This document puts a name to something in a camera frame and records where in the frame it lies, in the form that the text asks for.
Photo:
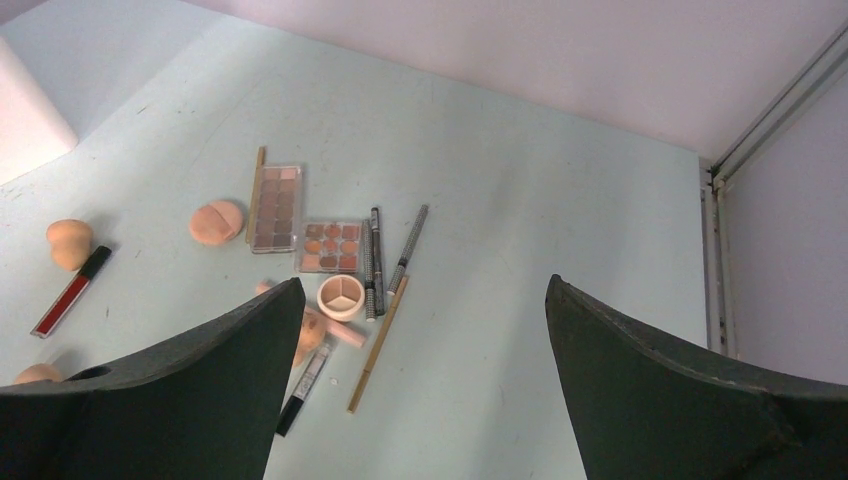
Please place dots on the peach beauty sponge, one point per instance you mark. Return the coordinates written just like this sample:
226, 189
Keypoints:
70, 243
312, 333
38, 372

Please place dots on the long eyeshadow palette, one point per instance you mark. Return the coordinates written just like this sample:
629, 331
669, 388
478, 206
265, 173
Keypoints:
278, 210

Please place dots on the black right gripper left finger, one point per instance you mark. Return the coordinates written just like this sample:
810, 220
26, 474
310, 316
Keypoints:
203, 404

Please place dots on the patterned silver eyeliner pen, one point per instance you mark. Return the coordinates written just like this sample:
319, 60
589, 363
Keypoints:
370, 302

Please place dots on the black patterned eyeliner pen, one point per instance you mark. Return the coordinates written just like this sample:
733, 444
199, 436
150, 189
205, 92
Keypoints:
376, 235

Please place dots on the red lip gloss black cap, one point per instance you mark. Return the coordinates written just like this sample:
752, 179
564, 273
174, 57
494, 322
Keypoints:
65, 301

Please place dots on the clear mascara tube black cap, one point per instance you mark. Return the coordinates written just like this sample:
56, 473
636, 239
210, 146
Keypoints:
303, 387

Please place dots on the grey patterned liner pen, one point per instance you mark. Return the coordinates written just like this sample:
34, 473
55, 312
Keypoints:
408, 250

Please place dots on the white drawer organizer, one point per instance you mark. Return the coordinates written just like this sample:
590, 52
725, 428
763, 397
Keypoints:
33, 131

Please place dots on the pink concealer tube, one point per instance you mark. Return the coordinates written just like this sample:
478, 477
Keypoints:
342, 332

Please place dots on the round cream compact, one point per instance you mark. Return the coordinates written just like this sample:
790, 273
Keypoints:
341, 297

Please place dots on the round peach powder puff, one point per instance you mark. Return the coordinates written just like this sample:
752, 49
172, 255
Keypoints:
216, 223

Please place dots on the aluminium frame rail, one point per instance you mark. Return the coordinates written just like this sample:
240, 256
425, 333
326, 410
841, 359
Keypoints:
824, 69

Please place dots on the small square blush palette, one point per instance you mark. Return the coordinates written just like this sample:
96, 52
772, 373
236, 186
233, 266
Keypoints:
329, 247

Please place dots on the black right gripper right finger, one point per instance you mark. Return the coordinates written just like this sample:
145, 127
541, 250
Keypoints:
645, 404

